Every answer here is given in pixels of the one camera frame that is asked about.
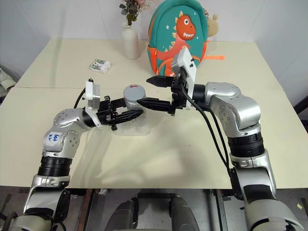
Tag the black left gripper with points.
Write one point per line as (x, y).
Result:
(106, 118)

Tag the dark furniture piece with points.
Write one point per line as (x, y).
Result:
(302, 113)

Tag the dried flower bunch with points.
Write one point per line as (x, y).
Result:
(131, 9)

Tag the dark rounded shape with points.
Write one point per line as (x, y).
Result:
(184, 213)
(127, 214)

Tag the grey jar lid red mark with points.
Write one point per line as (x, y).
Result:
(134, 92)

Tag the pale crumpled cloth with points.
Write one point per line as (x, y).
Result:
(6, 81)

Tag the brown table frame bar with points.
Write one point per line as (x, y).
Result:
(86, 209)

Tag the white ceramic vase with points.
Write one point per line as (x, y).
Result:
(131, 43)

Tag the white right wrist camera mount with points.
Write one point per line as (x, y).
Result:
(185, 60)

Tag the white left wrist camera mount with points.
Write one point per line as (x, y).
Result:
(92, 96)

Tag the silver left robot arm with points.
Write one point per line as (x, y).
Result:
(61, 120)

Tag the small white green printed pack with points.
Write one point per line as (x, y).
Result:
(99, 65)

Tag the clear plastic box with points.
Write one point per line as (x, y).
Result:
(134, 127)

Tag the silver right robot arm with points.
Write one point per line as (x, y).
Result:
(243, 113)

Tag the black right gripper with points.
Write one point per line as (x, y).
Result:
(178, 96)

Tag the beige plush toy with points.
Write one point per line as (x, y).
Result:
(213, 26)

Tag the teal dinosaur backpack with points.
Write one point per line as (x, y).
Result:
(173, 29)

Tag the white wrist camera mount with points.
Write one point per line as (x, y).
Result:
(185, 60)
(92, 96)

